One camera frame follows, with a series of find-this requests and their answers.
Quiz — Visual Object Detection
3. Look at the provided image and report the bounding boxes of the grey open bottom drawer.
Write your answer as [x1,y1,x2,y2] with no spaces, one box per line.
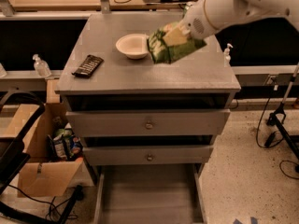
[93,164,207,224]

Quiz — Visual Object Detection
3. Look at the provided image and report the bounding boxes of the dark chocolate bar wrapper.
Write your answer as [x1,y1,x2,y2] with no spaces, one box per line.
[72,54,104,78]

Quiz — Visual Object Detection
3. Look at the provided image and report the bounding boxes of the clear sanitizer bottle left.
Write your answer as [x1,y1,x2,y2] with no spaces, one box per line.
[33,54,51,77]

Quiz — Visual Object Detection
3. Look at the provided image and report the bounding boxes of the black chair frame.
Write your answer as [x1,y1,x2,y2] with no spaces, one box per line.
[0,90,83,224]

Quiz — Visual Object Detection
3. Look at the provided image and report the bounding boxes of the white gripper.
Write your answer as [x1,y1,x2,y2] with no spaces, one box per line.
[163,0,221,47]

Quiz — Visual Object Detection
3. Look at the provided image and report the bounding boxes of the cardboard box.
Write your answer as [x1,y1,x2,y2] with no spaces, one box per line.
[2,78,85,199]

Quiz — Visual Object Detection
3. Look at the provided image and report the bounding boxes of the grey middle drawer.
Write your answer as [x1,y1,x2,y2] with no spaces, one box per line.
[84,145,213,166]

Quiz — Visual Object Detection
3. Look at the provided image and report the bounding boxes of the white paper bowl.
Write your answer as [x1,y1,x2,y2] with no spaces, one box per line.
[116,34,149,60]

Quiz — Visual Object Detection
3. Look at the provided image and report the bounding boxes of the black floor cable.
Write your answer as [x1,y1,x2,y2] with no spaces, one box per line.
[255,75,299,181]

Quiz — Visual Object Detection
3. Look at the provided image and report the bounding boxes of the snack bags in box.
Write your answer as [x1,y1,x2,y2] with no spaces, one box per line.
[47,129,83,161]

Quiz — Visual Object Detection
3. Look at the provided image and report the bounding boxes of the grey top drawer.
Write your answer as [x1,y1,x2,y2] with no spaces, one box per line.
[66,109,230,137]

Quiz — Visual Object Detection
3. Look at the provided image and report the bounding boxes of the small pump bottle right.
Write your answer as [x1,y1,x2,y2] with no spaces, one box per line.
[223,43,233,63]

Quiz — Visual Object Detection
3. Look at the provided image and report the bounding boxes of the grey drawer cabinet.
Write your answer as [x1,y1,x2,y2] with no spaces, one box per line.
[55,10,242,224]

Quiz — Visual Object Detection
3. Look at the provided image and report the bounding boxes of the green jalapeno chip bag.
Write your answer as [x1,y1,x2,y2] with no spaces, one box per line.
[147,21,206,63]

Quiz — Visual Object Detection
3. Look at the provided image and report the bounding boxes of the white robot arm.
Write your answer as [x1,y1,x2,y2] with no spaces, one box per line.
[163,0,299,46]

